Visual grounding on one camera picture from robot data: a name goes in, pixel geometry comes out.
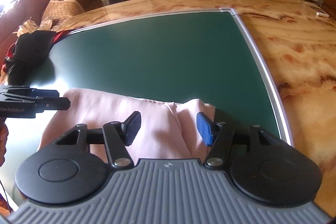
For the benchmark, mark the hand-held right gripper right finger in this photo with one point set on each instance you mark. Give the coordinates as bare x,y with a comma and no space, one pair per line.
204,129

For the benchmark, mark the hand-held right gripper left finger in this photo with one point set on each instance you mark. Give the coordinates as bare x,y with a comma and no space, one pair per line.
132,127

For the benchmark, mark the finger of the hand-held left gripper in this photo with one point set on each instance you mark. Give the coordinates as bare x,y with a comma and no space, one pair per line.
44,92
55,103

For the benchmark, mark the pink short-sleeved shirt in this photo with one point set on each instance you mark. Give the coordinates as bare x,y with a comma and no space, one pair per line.
105,119

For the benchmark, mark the person's left forearm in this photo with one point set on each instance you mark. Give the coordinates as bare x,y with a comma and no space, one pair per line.
2,142

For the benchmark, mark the black and red garment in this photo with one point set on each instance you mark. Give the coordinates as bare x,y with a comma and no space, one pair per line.
31,50

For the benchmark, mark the cream lace cloth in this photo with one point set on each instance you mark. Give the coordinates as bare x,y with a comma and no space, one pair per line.
34,26

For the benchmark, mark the brown leather sofa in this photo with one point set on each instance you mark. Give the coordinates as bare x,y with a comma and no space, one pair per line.
15,14

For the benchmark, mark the beige quilted cushion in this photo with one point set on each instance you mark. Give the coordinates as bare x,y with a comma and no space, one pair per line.
63,10

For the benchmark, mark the small white object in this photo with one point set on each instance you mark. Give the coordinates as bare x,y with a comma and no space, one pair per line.
322,14

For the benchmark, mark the brown wooden chair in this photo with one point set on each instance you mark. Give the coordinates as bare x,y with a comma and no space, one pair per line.
329,1

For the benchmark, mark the green board with silver frame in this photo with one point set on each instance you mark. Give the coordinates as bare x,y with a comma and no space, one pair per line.
170,56

